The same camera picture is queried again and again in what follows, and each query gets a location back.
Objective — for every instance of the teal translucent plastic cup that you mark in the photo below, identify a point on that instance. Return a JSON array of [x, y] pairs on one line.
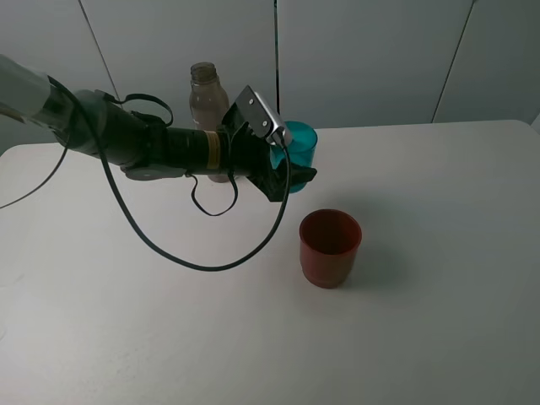
[[301, 149]]

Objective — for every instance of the clear plastic water bottle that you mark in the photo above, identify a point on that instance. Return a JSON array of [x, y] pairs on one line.
[[208, 100]]

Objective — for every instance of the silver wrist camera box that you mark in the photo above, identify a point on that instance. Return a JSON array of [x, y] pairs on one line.
[[263, 120]]

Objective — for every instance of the red plastic cup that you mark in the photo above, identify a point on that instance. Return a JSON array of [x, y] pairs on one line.
[[329, 242]]

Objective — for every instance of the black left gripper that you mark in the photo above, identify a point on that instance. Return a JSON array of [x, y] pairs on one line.
[[246, 155]]

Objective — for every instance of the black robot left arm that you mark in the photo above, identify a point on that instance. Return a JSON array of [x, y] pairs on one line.
[[145, 147]]

